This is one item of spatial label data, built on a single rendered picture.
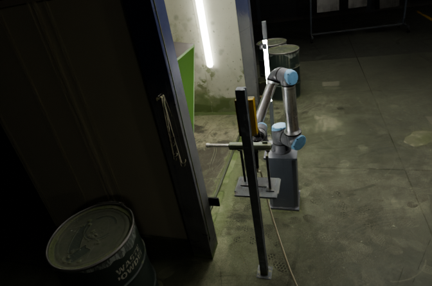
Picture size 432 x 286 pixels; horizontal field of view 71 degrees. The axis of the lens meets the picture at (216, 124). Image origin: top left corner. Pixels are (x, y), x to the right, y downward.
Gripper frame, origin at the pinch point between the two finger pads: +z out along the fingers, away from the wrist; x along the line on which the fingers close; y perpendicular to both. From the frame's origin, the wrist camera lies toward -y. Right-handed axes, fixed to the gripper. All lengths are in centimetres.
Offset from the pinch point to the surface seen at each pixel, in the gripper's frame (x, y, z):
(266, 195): -8.0, 30.2, 16.1
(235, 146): 12.8, -4.2, 4.4
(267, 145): -10.3, -4.8, 4.1
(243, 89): -3, -55, 23
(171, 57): 46, -72, 5
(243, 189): 9.5, 30.2, 11.3
